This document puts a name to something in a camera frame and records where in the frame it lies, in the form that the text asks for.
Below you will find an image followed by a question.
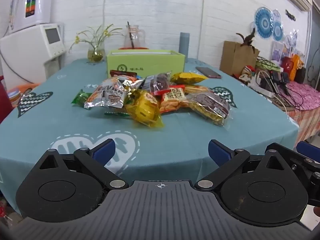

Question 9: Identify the orange bag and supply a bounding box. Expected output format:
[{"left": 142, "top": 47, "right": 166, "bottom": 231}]
[{"left": 291, "top": 54, "right": 304, "bottom": 74}]

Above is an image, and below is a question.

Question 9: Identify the smartphone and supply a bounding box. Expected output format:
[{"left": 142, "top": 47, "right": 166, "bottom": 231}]
[{"left": 195, "top": 66, "right": 222, "bottom": 78}]

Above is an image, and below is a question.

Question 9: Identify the white water purifier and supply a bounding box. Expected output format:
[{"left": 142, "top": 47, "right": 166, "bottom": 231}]
[{"left": 9, "top": 0, "right": 54, "bottom": 33}]

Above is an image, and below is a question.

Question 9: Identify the medium blue paper fan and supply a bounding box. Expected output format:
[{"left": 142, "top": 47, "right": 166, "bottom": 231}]
[{"left": 272, "top": 21, "right": 284, "bottom": 42}]

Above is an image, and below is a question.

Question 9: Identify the glass pitcher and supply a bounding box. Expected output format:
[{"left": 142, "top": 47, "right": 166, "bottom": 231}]
[{"left": 124, "top": 24, "right": 146, "bottom": 49}]

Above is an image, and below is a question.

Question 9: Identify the small pale paper fan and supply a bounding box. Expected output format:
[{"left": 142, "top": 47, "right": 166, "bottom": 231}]
[{"left": 271, "top": 9, "right": 282, "bottom": 23}]

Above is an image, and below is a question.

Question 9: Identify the dark red object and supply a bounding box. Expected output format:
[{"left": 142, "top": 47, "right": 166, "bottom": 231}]
[{"left": 0, "top": 76, "right": 13, "bottom": 123}]

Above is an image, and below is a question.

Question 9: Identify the orange plaid cloth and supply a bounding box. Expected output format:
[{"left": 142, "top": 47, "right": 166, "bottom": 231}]
[{"left": 285, "top": 105, "right": 320, "bottom": 143}]

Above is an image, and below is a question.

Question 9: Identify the orange snack packet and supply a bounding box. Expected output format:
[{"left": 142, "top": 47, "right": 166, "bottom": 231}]
[{"left": 184, "top": 85, "right": 210, "bottom": 95}]

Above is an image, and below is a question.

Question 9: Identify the red white figurine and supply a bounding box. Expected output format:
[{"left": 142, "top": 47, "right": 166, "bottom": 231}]
[{"left": 239, "top": 65, "right": 258, "bottom": 85}]

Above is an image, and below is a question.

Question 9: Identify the green candy packet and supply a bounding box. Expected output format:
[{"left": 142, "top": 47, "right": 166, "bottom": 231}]
[{"left": 71, "top": 90, "right": 93, "bottom": 108}]

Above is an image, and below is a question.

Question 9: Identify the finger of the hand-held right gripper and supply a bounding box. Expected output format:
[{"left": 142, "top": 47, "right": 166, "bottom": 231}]
[
  {"left": 296, "top": 141, "right": 320, "bottom": 162},
  {"left": 266, "top": 142, "right": 320, "bottom": 180}
]

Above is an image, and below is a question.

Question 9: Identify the glass vase with plant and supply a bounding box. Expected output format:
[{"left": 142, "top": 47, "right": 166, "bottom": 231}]
[{"left": 69, "top": 24, "right": 123, "bottom": 63}]

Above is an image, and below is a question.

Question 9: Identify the yellow clear bread packet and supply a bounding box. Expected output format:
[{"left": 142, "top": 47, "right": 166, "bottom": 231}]
[{"left": 125, "top": 90, "right": 164, "bottom": 130}]

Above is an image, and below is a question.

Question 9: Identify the orange plastic basin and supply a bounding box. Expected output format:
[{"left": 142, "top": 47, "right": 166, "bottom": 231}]
[{"left": 6, "top": 83, "right": 40, "bottom": 105}]

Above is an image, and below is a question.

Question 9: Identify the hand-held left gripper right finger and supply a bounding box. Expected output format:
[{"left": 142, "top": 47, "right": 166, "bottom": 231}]
[{"left": 195, "top": 139, "right": 292, "bottom": 190}]

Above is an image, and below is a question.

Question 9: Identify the green patterned bag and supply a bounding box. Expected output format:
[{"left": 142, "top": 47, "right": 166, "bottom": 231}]
[{"left": 256, "top": 56, "right": 282, "bottom": 72}]

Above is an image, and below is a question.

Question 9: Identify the grey-blue bottle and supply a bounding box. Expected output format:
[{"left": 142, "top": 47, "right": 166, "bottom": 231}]
[{"left": 179, "top": 32, "right": 190, "bottom": 55}]

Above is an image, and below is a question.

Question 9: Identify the white appliance with screen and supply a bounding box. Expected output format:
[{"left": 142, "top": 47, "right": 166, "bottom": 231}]
[{"left": 0, "top": 23, "right": 67, "bottom": 84}]

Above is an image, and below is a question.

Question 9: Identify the red container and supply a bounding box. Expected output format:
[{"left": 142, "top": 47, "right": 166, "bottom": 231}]
[{"left": 282, "top": 56, "right": 297, "bottom": 74}]

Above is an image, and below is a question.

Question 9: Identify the green cardboard box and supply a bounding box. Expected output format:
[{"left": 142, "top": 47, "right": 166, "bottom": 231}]
[{"left": 107, "top": 50, "right": 185, "bottom": 78}]

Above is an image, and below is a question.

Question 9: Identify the large blue paper fan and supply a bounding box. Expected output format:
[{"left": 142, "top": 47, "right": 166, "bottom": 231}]
[{"left": 254, "top": 6, "right": 274, "bottom": 39}]

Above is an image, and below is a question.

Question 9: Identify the dark stick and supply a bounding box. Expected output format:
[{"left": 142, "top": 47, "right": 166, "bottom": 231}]
[{"left": 127, "top": 21, "right": 135, "bottom": 48}]

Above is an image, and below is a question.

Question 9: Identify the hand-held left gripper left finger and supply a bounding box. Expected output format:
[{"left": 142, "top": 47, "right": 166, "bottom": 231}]
[{"left": 34, "top": 139, "right": 129, "bottom": 189}]

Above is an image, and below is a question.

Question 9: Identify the dark dried plant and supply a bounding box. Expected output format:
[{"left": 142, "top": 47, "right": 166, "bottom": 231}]
[{"left": 236, "top": 27, "right": 257, "bottom": 48}]

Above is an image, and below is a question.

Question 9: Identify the purple print card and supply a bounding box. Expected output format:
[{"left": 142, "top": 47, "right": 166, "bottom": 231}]
[{"left": 272, "top": 41, "right": 284, "bottom": 62}]

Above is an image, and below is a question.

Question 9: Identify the black bag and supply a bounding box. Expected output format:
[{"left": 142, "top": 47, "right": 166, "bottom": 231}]
[{"left": 295, "top": 66, "right": 307, "bottom": 84}]

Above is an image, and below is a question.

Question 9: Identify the brown cardboard box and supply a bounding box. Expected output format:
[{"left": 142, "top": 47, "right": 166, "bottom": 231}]
[{"left": 219, "top": 40, "right": 260, "bottom": 77}]

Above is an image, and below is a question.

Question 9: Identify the frosted glass door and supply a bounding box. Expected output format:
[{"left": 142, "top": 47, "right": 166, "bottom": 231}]
[{"left": 309, "top": 2, "right": 320, "bottom": 90}]

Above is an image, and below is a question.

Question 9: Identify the red snack packet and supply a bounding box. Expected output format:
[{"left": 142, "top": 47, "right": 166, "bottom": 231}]
[{"left": 110, "top": 70, "right": 138, "bottom": 78}]

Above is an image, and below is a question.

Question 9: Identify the clear packet of dark dates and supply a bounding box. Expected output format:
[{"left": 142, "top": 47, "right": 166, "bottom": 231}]
[{"left": 142, "top": 72, "right": 173, "bottom": 95}]

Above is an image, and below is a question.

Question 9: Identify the orange-red bean snack packet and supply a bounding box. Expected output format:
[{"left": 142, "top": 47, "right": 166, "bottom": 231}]
[{"left": 159, "top": 86, "right": 189, "bottom": 114}]

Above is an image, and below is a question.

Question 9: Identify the black power adapter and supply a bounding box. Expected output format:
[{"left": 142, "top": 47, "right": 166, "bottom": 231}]
[{"left": 271, "top": 71, "right": 290, "bottom": 85}]

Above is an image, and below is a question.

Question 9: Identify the small green-white snack packet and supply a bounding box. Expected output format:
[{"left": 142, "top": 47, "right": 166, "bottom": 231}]
[{"left": 104, "top": 111, "right": 130, "bottom": 117}]

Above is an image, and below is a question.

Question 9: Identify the clear packet of brown cakes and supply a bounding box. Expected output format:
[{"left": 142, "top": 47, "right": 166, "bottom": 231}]
[{"left": 186, "top": 92, "right": 232, "bottom": 128}]

